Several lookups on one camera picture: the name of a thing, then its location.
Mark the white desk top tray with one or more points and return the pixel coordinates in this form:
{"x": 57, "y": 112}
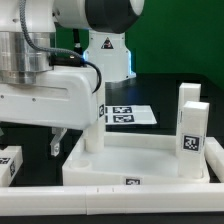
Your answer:
{"x": 127, "y": 159}

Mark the white L-shaped fence wall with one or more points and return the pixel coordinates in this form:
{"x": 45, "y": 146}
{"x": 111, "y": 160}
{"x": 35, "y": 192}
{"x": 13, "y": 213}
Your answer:
{"x": 112, "y": 199}

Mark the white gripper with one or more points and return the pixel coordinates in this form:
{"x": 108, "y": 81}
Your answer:
{"x": 61, "y": 98}

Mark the white paper marker sheet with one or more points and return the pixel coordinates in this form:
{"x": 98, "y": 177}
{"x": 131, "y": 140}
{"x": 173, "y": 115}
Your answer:
{"x": 130, "y": 115}

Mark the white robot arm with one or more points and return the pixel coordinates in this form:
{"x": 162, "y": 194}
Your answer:
{"x": 38, "y": 35}

